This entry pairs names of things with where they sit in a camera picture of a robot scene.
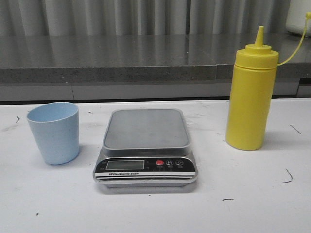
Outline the light blue plastic cup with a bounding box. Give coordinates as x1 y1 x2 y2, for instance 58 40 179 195
27 102 80 165

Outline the yellow squeeze bottle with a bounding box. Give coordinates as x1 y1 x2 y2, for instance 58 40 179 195
225 26 302 150

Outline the silver electronic kitchen scale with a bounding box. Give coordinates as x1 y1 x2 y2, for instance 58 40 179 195
93 108 198 188

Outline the grey stone counter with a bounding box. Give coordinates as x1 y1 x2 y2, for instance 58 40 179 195
0 33 311 102

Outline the white container on counter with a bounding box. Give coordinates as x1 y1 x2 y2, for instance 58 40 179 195
286 0 311 35

